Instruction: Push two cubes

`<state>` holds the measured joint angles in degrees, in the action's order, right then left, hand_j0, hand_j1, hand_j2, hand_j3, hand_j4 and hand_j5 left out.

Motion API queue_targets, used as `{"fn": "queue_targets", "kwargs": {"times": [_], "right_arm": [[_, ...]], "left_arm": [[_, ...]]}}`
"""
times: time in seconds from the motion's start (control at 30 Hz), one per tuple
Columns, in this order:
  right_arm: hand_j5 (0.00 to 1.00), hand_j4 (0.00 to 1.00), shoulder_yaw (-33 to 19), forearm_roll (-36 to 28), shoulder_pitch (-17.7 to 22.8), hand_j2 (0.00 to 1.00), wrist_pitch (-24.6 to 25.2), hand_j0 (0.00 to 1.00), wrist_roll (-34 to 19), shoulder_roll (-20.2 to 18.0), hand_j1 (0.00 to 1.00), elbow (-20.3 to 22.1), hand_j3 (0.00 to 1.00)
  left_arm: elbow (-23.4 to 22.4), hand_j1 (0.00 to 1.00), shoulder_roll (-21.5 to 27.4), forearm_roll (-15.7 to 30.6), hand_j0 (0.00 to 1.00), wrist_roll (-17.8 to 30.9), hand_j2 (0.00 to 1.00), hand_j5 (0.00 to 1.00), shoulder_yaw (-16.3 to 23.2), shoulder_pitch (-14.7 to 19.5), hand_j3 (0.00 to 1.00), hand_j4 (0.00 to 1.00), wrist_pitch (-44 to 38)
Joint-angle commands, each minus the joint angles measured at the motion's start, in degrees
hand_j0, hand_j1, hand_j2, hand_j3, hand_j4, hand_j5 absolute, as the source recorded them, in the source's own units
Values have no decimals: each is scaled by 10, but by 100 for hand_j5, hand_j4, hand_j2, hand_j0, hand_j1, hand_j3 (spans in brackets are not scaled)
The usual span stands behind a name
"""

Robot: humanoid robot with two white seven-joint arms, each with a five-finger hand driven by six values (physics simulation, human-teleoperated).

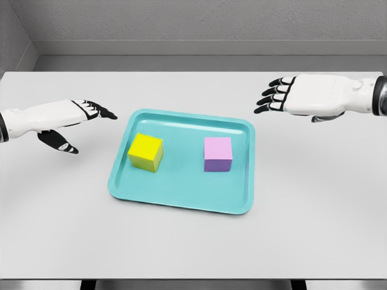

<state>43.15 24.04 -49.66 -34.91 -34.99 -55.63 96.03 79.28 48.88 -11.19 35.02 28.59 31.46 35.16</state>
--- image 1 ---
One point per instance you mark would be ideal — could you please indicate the teal tray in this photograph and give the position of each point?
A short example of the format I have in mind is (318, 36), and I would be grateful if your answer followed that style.
(181, 181)

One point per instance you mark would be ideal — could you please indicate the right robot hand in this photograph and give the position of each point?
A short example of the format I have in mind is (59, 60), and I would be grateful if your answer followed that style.
(317, 95)

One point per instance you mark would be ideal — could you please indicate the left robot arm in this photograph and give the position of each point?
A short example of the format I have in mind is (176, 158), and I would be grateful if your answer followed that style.
(13, 122)

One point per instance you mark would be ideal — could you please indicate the yellow cube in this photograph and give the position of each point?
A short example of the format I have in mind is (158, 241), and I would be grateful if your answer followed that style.
(145, 149)

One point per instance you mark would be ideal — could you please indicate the purple cube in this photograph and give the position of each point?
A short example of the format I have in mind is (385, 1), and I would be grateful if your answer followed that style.
(217, 151)

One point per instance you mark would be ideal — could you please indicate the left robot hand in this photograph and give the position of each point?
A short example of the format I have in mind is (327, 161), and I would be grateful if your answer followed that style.
(60, 114)

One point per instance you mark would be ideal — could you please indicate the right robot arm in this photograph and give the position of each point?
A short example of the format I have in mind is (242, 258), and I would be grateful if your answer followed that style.
(369, 95)

